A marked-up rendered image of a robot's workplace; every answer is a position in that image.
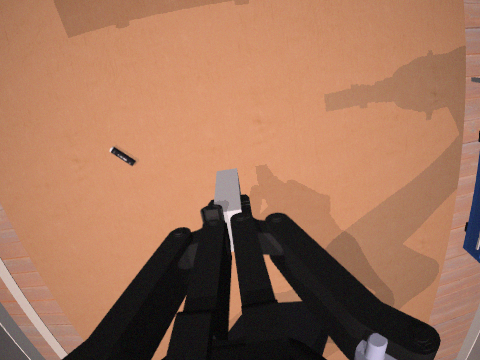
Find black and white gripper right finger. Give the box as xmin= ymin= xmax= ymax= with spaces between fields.
xmin=227 ymin=168 xmax=441 ymax=360

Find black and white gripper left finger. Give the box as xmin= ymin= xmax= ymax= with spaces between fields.
xmin=62 ymin=170 xmax=234 ymax=360

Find black aaa battery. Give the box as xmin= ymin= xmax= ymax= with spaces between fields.
xmin=109 ymin=146 xmax=135 ymax=166

